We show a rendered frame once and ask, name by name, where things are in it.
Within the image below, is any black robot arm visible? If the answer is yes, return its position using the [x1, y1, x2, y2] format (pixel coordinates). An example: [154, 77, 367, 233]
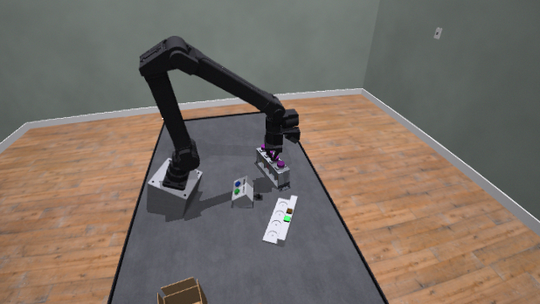
[139, 36, 301, 190]

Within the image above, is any white button housing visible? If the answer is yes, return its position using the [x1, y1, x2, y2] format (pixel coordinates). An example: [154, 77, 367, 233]
[232, 176, 262, 208]

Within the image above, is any white tray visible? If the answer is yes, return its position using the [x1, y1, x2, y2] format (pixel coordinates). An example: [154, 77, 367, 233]
[263, 196, 297, 247]

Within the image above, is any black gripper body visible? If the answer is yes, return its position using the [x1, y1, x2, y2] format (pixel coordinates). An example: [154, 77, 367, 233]
[264, 131, 282, 153]

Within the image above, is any brown cardboard box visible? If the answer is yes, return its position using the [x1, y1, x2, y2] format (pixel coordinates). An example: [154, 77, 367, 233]
[157, 277, 208, 304]

